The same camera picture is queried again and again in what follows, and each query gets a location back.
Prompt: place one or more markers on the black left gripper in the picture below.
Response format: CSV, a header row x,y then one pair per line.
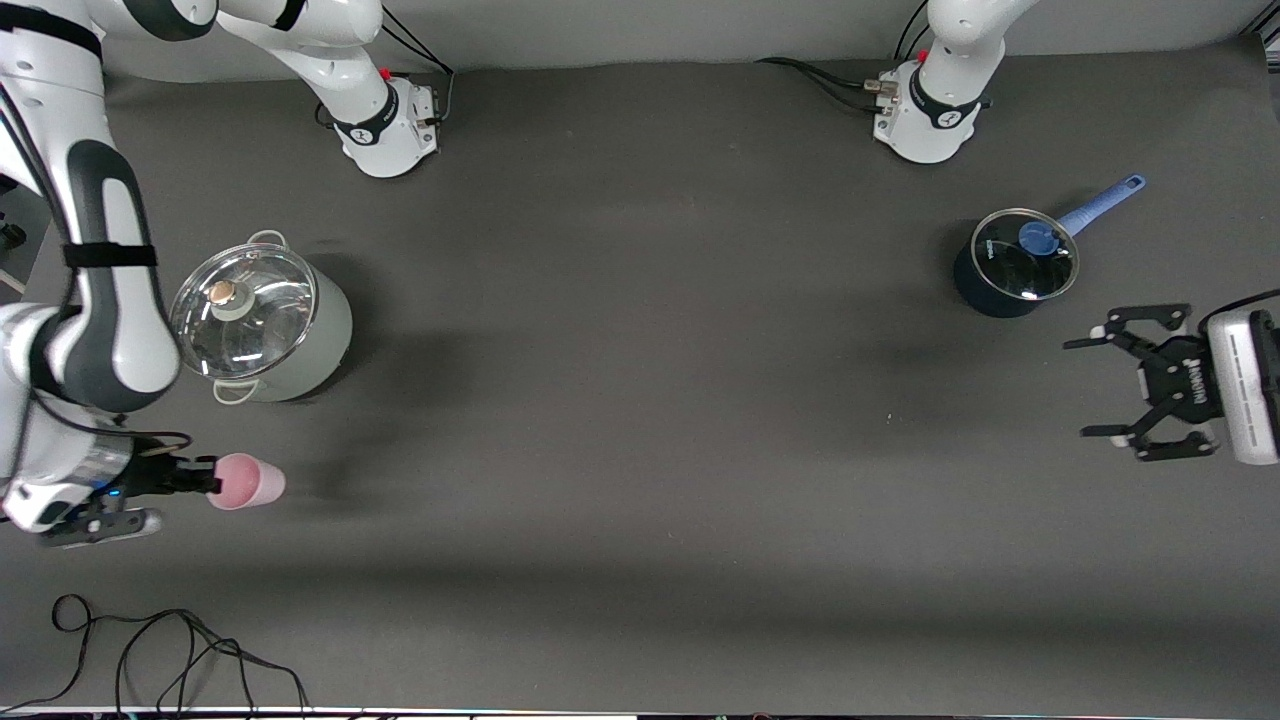
x,y
1176,379

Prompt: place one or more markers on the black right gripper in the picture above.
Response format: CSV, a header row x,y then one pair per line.
x,y
158,476

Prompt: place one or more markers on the pink plastic cup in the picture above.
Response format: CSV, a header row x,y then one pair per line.
x,y
255,482

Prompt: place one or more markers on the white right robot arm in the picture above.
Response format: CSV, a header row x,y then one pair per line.
x,y
120,330

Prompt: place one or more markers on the glass lid with wooden knob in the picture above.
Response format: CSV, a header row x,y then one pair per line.
x,y
260,330

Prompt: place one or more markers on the glass lid with blue knob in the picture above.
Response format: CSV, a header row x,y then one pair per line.
x,y
1010,275

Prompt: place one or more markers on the grey-green stockpot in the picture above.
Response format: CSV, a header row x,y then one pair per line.
x,y
325,340

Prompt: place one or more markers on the dark blue saucepan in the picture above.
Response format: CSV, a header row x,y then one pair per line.
x,y
975,295

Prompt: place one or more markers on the dark grey table mat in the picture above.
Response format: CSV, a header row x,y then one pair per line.
x,y
640,450

